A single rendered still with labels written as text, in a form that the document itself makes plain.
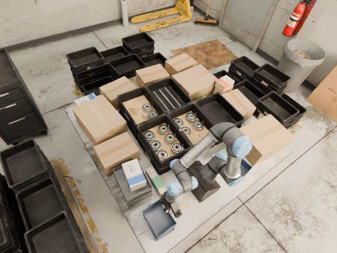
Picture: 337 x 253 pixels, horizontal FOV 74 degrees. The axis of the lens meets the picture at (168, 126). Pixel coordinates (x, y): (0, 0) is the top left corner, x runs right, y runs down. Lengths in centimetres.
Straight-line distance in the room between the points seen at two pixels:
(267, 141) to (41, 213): 202
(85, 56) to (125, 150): 189
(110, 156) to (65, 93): 201
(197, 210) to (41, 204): 135
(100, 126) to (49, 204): 83
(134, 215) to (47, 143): 172
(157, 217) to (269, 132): 120
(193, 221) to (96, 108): 123
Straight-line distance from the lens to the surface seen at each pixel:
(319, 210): 316
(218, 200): 189
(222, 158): 167
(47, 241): 209
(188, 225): 178
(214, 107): 225
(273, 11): 452
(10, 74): 273
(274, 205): 290
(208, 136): 136
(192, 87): 229
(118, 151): 182
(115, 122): 194
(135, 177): 166
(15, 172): 243
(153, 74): 244
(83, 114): 205
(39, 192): 238
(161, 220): 167
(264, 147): 202
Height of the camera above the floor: 241
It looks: 52 degrees down
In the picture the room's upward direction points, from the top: 8 degrees clockwise
